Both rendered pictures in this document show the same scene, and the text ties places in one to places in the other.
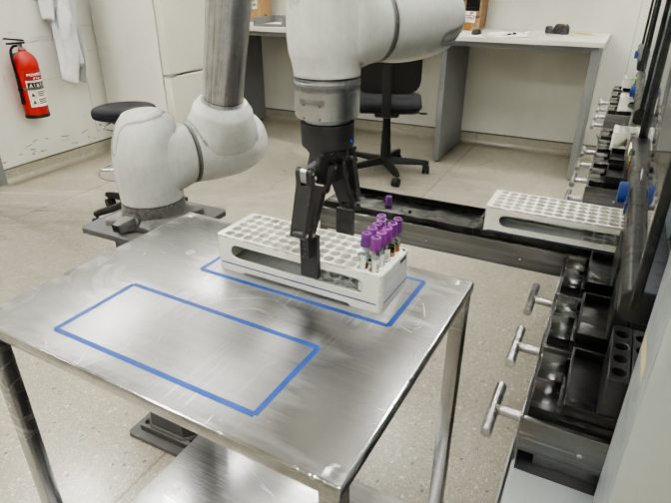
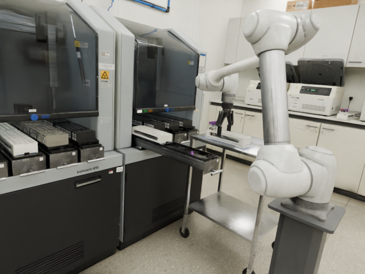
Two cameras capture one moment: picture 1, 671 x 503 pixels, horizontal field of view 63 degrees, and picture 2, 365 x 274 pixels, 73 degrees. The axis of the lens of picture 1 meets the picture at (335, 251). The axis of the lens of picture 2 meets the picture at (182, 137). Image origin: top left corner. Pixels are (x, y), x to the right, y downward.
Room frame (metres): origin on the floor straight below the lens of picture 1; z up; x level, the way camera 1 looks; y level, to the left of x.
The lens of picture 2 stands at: (2.40, 0.15, 1.21)
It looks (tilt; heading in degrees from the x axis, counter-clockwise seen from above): 14 degrees down; 194
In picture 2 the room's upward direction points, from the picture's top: 5 degrees clockwise
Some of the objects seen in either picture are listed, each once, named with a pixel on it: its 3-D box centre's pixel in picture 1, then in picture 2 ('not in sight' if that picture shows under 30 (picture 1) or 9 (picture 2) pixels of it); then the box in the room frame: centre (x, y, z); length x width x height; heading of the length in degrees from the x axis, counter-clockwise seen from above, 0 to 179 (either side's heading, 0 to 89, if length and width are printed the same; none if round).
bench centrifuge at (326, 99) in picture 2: not in sight; (316, 86); (-1.26, 0.97, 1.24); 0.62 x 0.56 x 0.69; 154
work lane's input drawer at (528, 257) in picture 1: (470, 233); (169, 149); (1.02, -0.28, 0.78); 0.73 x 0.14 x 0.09; 63
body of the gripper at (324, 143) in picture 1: (328, 151); (226, 109); (0.75, 0.01, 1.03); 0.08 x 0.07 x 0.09; 151
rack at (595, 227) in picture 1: (568, 225); (151, 134); (0.94, -0.44, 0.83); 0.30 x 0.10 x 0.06; 63
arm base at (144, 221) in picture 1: (149, 210); (309, 199); (1.27, 0.47, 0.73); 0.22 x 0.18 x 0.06; 153
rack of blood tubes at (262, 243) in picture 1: (310, 257); (227, 137); (0.77, 0.04, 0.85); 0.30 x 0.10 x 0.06; 61
